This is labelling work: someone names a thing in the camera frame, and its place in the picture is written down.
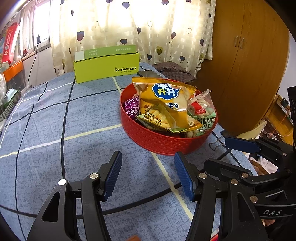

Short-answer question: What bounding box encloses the wooden wardrobe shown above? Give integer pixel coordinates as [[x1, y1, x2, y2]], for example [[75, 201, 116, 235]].
[[194, 1, 289, 136]]

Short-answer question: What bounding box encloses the clear green cracker bag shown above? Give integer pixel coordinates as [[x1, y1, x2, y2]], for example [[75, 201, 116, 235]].
[[185, 89, 216, 138]]

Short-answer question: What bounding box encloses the yellow chip bag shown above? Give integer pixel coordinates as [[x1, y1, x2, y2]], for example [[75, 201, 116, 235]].
[[132, 77, 202, 133]]

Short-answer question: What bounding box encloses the left hand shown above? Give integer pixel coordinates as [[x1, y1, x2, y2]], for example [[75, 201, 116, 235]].
[[126, 235, 141, 241]]

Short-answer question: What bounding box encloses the red round plastic basket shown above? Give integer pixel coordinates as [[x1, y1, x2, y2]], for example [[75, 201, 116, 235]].
[[119, 84, 218, 156]]

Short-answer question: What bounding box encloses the right hand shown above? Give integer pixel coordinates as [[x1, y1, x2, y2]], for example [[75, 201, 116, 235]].
[[262, 219, 275, 226]]

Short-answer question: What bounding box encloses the patterned storage tray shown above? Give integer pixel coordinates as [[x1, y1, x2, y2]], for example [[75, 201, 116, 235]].
[[0, 90, 21, 121]]

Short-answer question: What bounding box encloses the heart pattern curtain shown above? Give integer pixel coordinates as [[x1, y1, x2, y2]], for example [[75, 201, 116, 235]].
[[49, 0, 216, 75]]

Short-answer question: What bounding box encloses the purple snack packet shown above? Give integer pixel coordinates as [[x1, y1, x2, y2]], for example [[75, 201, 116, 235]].
[[123, 95, 140, 120]]

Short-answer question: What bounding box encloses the black binder clip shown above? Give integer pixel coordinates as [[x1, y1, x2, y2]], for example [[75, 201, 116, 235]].
[[209, 133, 228, 151]]

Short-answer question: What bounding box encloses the blue plaid tablecloth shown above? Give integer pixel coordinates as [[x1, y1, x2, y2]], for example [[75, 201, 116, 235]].
[[0, 62, 258, 241]]

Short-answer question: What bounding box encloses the brown checkered cloth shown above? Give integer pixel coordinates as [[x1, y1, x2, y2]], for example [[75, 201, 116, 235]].
[[152, 61, 196, 83]]

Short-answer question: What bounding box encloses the orange box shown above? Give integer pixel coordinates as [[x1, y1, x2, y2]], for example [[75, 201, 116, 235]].
[[3, 60, 23, 82]]

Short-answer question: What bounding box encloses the green cardboard box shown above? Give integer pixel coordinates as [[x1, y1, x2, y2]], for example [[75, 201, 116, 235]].
[[73, 45, 140, 83]]

